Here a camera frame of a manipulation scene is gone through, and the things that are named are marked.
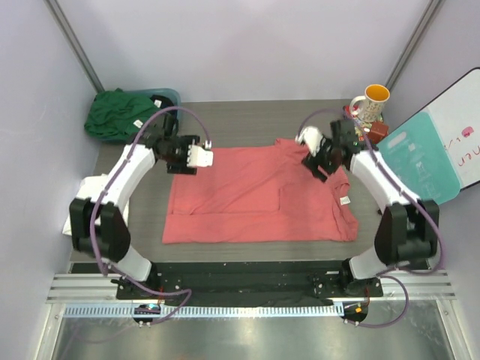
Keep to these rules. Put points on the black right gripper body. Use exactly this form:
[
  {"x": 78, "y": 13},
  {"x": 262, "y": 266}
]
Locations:
[{"x": 325, "y": 157}]

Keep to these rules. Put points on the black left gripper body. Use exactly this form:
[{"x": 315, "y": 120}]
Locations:
[{"x": 176, "y": 157}]

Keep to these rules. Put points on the pink t-shirt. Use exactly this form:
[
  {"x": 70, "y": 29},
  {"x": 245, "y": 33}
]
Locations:
[{"x": 259, "y": 194}]

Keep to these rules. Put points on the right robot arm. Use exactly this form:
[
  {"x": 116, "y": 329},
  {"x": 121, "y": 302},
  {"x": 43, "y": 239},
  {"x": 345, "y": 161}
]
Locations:
[{"x": 408, "y": 230}]

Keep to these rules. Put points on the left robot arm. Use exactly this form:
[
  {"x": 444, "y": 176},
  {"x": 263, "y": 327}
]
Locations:
[{"x": 97, "y": 224}]

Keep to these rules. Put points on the red book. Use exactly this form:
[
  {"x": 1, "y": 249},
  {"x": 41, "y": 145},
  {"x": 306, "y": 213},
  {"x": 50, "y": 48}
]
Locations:
[{"x": 365, "y": 125}]

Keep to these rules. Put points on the small brown box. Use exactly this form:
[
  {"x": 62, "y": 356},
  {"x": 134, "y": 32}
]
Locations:
[{"x": 377, "y": 132}]

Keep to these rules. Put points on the dark navy t-shirt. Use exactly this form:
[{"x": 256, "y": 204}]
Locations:
[{"x": 161, "y": 102}]

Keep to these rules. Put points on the blue plastic bin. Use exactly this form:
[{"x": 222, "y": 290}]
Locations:
[{"x": 168, "y": 95}]

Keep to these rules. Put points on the green t-shirt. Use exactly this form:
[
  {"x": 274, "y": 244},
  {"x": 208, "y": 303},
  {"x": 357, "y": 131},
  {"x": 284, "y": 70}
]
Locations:
[{"x": 116, "y": 116}]

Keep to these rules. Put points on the white mug orange inside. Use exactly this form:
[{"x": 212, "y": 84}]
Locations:
[{"x": 369, "y": 106}]

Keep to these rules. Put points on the teal folding board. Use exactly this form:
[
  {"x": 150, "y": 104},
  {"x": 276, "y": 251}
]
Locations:
[{"x": 416, "y": 154}]

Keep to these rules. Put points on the folded white t-shirt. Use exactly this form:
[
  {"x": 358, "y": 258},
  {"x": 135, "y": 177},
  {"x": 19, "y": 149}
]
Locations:
[{"x": 90, "y": 188}]

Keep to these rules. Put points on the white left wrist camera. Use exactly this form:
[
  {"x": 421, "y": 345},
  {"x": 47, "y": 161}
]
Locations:
[{"x": 200, "y": 155}]

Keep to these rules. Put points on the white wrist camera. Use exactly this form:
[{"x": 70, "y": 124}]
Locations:
[
  {"x": 200, "y": 155},
  {"x": 311, "y": 137}
]

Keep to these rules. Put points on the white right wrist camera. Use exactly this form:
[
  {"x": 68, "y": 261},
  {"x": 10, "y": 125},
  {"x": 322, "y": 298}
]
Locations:
[{"x": 311, "y": 137}]

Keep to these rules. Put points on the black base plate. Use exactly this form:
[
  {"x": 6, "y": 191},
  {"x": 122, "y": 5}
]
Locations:
[{"x": 263, "y": 284}]

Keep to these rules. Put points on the whiteboard with black frame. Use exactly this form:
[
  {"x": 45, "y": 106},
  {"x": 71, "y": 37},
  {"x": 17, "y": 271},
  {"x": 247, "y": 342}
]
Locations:
[{"x": 455, "y": 114}]

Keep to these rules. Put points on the aluminium rail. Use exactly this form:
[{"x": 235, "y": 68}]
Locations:
[{"x": 91, "y": 295}]

